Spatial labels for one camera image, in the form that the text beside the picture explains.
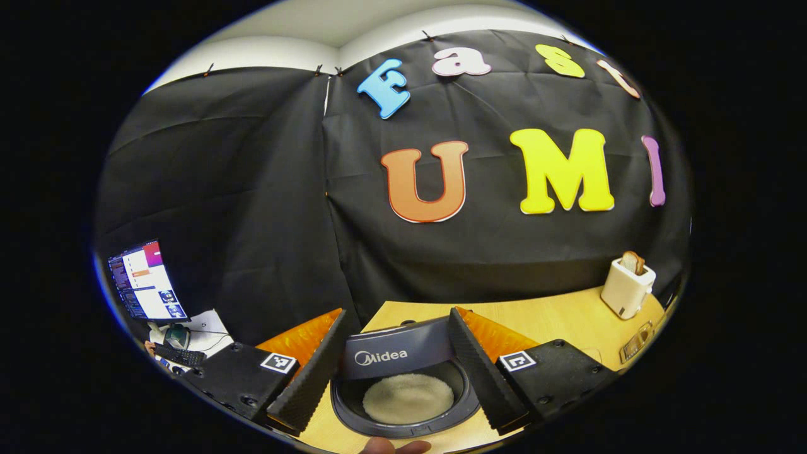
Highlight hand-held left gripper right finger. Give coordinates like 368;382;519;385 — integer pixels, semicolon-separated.
449;306;622;436

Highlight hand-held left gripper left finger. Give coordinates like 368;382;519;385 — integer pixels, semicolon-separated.
183;308;349;437

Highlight white rice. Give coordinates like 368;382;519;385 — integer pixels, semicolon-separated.
363;373;455;425

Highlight silver black rice cooker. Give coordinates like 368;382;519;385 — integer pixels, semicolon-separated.
330;317;483;439

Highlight clear wire chopstick holder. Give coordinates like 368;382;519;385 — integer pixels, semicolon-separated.
619;320;654;364

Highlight white side table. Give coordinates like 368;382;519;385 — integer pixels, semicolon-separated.
148;309;234;373

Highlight black keyboard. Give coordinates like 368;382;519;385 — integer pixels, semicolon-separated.
153;342;207;368

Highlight white toaster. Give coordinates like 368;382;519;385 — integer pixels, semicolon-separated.
600;257;656;320

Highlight black backdrop cloth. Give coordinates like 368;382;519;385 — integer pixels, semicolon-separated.
95;28;691;347

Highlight computer monitor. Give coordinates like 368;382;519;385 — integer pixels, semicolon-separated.
107;240;190;323

